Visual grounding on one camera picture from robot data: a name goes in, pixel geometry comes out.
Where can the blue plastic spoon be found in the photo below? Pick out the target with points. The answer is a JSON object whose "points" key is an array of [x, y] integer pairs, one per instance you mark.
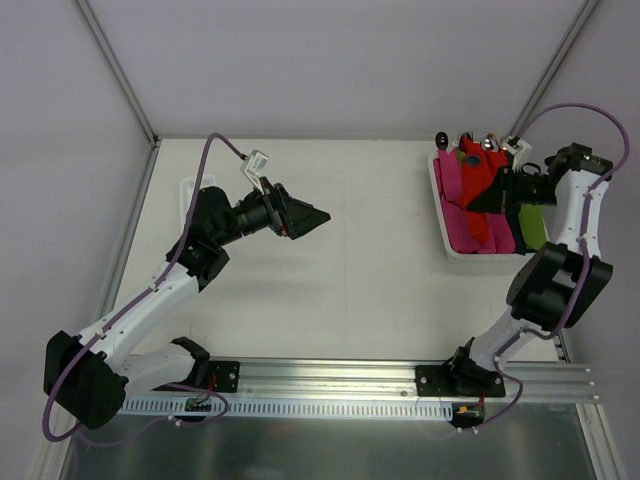
{"points": [[472, 160]]}

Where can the aluminium mounting rail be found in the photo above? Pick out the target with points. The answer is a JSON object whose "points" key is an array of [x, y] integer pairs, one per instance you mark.
{"points": [[543, 382]]}

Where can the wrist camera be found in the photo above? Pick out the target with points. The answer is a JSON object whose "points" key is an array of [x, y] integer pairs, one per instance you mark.
{"points": [[518, 149], [252, 167]]}

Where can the white basket of rolled napkins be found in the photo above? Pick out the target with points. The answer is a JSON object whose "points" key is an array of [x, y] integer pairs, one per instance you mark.
{"points": [[518, 232]]}

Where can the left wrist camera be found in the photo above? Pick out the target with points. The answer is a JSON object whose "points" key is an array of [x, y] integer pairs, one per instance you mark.
{"points": [[252, 167]]}

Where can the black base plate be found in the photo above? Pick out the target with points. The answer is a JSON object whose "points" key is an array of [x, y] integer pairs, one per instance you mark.
{"points": [[222, 376], [446, 380]]}

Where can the white utensil tray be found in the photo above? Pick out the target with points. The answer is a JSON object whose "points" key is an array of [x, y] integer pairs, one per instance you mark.
{"points": [[186, 190]]}

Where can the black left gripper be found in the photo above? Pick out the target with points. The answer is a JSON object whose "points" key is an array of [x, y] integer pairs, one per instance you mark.
{"points": [[278, 211]]}

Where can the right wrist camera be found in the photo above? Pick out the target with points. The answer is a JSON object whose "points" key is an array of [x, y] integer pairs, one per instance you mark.
{"points": [[518, 149]]}

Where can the red paper napkin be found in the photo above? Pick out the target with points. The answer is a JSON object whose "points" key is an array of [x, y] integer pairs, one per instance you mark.
{"points": [[474, 180]]}

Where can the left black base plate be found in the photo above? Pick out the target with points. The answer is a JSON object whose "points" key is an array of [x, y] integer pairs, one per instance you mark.
{"points": [[222, 376]]}

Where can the white slotted cable duct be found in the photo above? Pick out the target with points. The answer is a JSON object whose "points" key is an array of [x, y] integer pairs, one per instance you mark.
{"points": [[289, 408]]}

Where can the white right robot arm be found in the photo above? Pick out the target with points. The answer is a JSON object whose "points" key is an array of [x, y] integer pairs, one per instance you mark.
{"points": [[558, 283]]}

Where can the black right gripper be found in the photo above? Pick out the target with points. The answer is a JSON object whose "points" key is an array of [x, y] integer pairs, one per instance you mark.
{"points": [[507, 189]]}

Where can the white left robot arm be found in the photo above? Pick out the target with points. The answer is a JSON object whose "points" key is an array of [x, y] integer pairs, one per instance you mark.
{"points": [[92, 373]]}

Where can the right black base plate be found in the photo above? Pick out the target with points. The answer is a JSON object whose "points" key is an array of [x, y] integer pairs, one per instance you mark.
{"points": [[446, 380]]}

